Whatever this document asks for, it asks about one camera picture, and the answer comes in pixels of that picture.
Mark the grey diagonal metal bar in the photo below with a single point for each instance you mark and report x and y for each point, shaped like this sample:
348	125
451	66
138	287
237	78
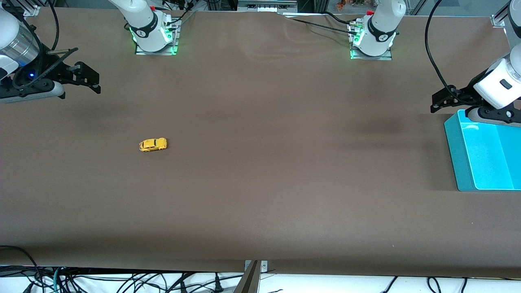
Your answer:
249	280

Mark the aluminium frame profile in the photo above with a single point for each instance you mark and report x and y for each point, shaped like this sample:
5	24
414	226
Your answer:
31	10
500	18

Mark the yellow beetle toy car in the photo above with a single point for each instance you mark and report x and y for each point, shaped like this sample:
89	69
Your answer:
152	144

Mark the teal plastic bin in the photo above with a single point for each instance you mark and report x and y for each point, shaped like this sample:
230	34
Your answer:
464	162

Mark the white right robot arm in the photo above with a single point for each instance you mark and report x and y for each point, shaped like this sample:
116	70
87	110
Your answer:
142	24

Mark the grey background device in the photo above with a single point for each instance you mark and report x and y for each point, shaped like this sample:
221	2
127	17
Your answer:
266	5

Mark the small metal table bracket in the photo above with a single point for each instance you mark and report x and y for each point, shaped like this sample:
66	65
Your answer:
263	266

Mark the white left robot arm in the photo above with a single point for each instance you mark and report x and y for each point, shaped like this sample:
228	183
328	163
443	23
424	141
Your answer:
380	28

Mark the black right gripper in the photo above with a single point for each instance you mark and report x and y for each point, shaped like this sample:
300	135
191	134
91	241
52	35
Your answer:
57	71

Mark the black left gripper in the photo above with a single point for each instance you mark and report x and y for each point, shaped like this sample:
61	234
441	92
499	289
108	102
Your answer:
463	93

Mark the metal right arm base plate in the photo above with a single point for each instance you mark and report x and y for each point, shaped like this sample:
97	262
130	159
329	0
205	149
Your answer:
156	53

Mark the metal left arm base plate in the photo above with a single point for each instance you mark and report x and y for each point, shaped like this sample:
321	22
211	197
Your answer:
370	58

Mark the orange background item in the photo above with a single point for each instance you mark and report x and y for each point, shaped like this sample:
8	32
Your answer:
340	5

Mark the aluminium background post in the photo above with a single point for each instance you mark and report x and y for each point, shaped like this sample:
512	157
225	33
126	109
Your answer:
320	5

